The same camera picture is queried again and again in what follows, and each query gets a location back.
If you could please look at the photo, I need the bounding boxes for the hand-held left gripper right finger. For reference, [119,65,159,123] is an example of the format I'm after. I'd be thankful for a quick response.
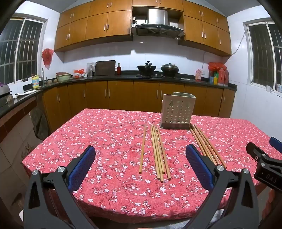
[186,144,260,229]

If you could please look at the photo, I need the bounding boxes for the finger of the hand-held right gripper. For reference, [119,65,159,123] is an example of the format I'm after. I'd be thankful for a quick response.
[246,142,269,165]
[270,137,282,153]

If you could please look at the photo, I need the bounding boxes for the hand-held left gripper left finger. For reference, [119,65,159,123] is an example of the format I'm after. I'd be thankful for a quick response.
[23,145,97,229]

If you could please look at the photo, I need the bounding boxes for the wooden chopstick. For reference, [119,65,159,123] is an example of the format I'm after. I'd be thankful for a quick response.
[193,124,223,166]
[195,125,227,169]
[150,125,161,179]
[152,125,164,183]
[139,124,147,175]
[156,125,171,181]
[191,125,218,165]
[189,124,210,158]
[154,124,165,174]

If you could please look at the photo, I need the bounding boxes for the perforated beige chopstick holder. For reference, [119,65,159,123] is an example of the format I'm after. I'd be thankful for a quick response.
[160,92,196,129]

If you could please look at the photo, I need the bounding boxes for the red floral tablecloth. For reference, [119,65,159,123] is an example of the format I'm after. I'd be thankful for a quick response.
[22,108,282,218]

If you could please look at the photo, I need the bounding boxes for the dark sack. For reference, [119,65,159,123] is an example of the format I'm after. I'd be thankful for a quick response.
[30,106,50,140]

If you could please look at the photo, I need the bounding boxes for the red carton boxes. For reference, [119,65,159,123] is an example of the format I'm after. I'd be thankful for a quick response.
[218,68,229,86]

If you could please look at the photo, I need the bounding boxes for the orange wooden base cabinets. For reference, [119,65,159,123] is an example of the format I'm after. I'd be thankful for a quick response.
[42,80,236,135]

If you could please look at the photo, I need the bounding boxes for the barred window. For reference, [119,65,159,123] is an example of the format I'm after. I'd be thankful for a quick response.
[243,19,282,92]
[0,19,48,84]

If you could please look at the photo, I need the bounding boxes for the red plastic bag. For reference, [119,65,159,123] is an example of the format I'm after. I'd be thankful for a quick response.
[208,62,227,72]
[42,48,54,70]

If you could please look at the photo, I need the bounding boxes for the white cloth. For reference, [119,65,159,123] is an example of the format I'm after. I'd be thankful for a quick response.
[15,89,39,97]

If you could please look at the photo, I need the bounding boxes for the clear plastic bag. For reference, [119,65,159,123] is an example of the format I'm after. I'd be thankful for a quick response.
[87,62,97,77]

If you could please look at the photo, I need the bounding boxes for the black gas stove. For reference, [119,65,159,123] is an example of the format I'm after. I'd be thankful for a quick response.
[135,74,183,80]

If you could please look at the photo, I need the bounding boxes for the black kitchen countertop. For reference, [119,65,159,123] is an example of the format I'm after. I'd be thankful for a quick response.
[0,70,238,110]

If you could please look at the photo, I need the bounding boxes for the dark cutting board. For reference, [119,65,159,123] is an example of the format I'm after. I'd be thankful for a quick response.
[94,60,116,76]

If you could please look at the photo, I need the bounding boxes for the wok with metal lid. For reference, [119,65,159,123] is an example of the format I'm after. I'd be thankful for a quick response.
[160,63,180,77]

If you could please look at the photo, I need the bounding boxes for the black wok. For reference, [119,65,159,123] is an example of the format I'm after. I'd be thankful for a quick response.
[137,61,157,76]

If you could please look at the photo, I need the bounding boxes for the steel range hood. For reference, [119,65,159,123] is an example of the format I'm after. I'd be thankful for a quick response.
[131,8,184,37]

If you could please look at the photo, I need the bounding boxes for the white wall cable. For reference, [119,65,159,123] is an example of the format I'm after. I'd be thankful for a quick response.
[231,32,246,55]

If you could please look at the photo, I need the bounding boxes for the orange wooden wall cabinets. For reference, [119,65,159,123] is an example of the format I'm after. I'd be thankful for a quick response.
[54,0,232,56]

